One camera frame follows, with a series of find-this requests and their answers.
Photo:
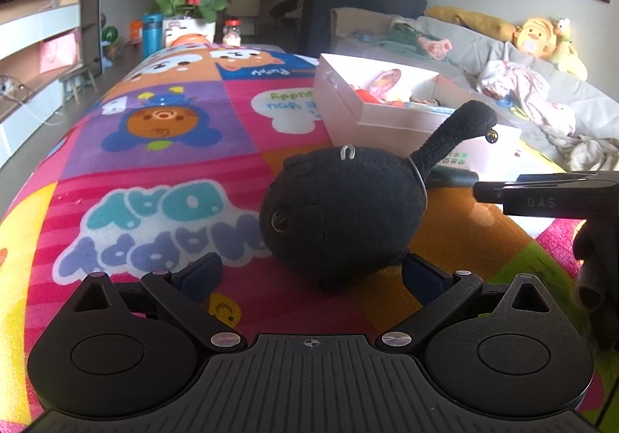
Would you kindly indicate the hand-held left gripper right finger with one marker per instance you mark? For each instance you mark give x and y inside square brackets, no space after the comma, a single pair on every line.
[423,276]

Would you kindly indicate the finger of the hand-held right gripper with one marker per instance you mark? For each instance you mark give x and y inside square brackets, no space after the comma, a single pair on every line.
[454,178]
[488,193]

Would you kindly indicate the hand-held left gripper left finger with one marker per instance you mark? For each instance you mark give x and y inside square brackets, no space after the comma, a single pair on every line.
[200,276]

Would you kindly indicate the white storage box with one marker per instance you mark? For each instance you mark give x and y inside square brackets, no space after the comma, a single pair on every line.
[377,128]

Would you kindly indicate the black plush cat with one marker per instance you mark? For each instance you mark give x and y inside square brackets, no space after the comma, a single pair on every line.
[338,210]

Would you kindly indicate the pink round toy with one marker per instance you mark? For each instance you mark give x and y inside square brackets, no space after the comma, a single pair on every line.
[386,82]

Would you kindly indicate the red toy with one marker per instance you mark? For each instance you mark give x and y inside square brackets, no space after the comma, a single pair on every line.
[361,93]

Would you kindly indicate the person's right hand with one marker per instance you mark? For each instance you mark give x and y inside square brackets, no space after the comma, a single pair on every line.
[597,268]

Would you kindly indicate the beige blanket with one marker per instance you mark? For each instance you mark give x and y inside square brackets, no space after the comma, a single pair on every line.
[587,147]

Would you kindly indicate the white pink garment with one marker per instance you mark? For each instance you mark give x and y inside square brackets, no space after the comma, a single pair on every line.
[524,89]

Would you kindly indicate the colourful cartoon play mat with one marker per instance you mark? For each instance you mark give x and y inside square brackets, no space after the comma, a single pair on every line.
[159,157]

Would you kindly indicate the pink patterned garment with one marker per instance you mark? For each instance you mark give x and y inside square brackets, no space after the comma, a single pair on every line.
[435,47]

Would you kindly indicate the grey sofa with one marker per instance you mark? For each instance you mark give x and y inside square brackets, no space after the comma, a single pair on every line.
[464,34]

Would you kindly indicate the pale yellow plush toy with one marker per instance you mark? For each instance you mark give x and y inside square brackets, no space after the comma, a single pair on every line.
[568,51]

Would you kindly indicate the green cloth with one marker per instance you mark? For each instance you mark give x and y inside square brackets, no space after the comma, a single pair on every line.
[404,39]

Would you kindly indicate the yellow pillow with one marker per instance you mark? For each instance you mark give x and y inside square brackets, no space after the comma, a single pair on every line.
[478,24]

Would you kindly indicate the orange plush toy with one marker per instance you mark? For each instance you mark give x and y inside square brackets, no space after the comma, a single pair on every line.
[534,39]

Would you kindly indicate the dark blue cabinet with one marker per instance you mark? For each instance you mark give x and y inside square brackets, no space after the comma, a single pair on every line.
[319,12]

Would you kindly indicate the small wooden stool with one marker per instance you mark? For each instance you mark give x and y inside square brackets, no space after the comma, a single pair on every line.
[77,75]

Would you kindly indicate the orange round toy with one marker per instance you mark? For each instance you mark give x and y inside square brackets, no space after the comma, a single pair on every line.
[191,39]

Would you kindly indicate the small glass jar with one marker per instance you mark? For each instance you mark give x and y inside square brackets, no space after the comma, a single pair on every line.
[232,34]

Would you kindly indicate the blue water bottle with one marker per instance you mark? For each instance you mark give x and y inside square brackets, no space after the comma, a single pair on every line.
[152,34]

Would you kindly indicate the watermelon pattern ball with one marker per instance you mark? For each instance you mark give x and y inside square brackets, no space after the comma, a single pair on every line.
[110,34]

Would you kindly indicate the pink paper bag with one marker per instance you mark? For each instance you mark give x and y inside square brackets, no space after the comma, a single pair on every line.
[58,53]

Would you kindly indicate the beige dining chair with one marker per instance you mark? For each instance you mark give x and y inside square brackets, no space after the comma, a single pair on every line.
[244,2]

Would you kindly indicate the white wooden television cabinet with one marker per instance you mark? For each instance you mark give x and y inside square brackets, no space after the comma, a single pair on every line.
[29,31]

